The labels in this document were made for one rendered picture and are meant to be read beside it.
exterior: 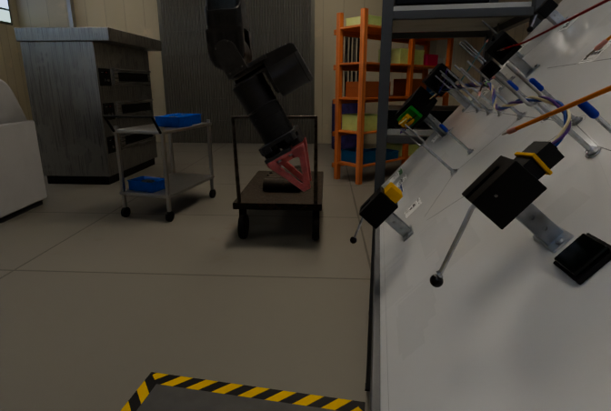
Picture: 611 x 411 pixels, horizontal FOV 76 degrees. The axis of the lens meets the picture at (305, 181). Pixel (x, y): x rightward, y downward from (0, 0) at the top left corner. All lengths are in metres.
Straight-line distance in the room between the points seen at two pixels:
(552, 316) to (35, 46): 5.58
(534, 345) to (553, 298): 0.05
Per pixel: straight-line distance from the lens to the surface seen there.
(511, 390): 0.38
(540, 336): 0.39
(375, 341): 0.59
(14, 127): 4.55
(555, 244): 0.45
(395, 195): 0.75
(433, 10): 1.40
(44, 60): 5.62
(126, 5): 9.32
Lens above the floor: 1.21
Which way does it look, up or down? 14 degrees down
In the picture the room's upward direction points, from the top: straight up
